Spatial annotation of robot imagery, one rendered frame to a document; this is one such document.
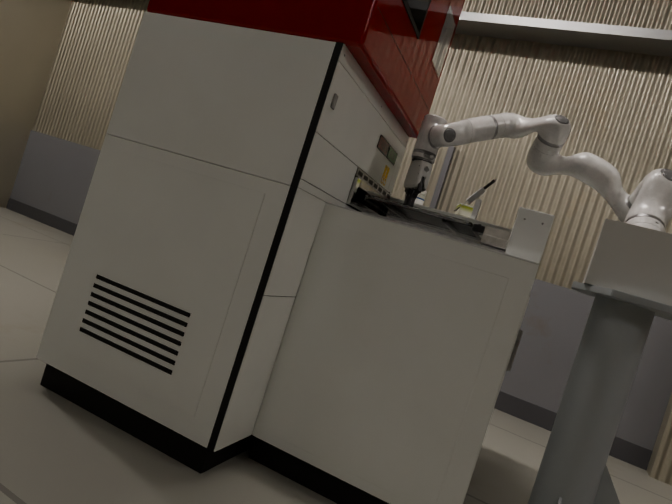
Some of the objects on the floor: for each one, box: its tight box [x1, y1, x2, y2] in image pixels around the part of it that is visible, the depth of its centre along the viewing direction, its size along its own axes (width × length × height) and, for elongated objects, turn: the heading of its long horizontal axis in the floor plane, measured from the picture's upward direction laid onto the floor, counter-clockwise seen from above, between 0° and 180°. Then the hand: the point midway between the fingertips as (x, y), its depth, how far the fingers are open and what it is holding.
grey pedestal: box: [528, 281, 672, 504], centre depth 149 cm, size 51×44×82 cm
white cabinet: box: [249, 204, 539, 504], centre depth 189 cm, size 64×96×82 cm, turn 71°
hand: (408, 203), depth 182 cm, fingers closed
